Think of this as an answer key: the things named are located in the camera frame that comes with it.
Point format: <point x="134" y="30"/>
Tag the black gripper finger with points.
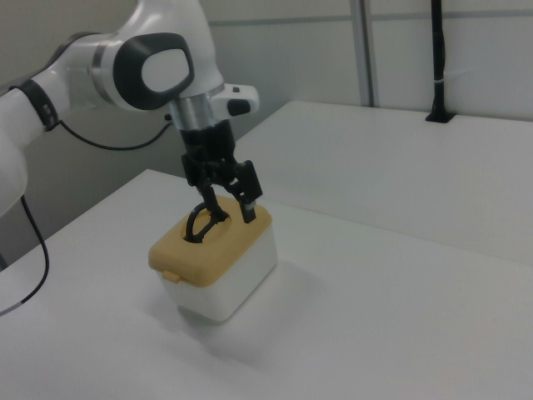
<point x="206" y="179"/>
<point x="247" y="183"/>

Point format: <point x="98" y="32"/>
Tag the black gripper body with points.
<point x="210" y="143"/>

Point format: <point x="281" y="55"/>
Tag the tan case lid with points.
<point x="233" y="246"/>

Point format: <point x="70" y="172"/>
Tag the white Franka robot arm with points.
<point x="166" y="25"/>

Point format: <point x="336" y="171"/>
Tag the white plastic tool case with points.
<point x="250" y="271"/>

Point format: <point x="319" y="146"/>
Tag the black pole with base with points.
<point x="437" y="41"/>

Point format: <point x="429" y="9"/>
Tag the grey partition post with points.
<point x="366" y="50"/>

